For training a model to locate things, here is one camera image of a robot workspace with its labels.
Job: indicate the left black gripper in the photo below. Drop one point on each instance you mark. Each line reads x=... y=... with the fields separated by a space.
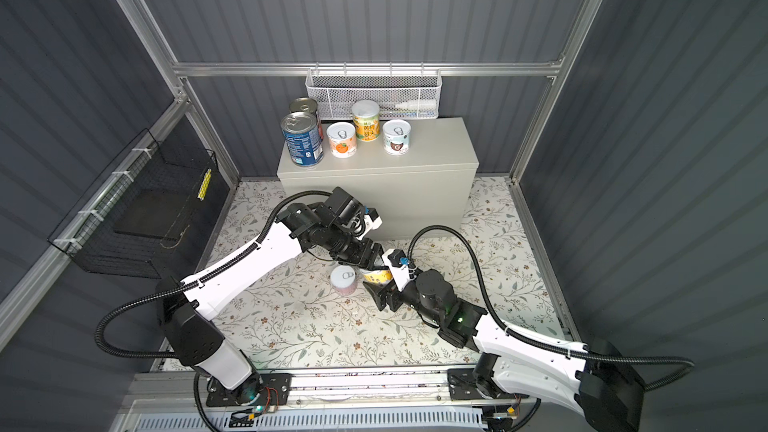
x=368 y=260

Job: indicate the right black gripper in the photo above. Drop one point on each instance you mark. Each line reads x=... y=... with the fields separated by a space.
x=381 y=295

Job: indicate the yellow label can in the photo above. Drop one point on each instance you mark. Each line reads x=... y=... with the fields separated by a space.
x=380 y=277

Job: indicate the pink label can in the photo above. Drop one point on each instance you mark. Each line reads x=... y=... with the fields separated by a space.
x=343 y=279

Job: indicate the orange label can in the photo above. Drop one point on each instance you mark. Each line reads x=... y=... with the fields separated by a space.
x=342 y=139

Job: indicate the green label can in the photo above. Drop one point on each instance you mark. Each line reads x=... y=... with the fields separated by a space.
x=397 y=135

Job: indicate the blue label tin can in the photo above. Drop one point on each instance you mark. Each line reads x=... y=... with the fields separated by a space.
x=303 y=142

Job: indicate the yellow green can plastic lid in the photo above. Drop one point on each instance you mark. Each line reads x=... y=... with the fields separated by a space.
x=366 y=120

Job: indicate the dark tomato tin can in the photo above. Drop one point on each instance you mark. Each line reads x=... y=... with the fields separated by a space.
x=304 y=105

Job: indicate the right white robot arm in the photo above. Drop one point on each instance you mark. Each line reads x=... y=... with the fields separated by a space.
x=608 y=395

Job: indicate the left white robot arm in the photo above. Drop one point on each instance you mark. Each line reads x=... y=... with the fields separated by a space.
x=187 y=319

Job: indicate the floral patterned mat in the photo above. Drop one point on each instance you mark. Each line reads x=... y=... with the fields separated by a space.
x=295 y=318

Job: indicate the grey metal cabinet box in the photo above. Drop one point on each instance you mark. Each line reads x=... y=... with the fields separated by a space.
x=429 y=184

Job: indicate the white tube in basket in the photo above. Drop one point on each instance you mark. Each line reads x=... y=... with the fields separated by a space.
x=418 y=108

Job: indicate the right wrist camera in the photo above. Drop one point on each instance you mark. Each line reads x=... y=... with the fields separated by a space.
x=400 y=267

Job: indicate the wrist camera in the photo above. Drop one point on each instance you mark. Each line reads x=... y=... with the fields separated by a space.
x=400 y=267
x=372 y=219

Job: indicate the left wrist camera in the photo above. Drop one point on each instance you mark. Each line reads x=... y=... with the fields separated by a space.
x=372 y=219

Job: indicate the white perforated cable tray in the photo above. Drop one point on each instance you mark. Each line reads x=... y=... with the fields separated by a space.
x=407 y=419

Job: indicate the white wire mesh basket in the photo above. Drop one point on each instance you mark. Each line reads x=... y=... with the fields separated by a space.
x=335 y=94

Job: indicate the black wire mesh basket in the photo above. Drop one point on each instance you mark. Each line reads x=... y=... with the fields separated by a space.
x=156 y=216

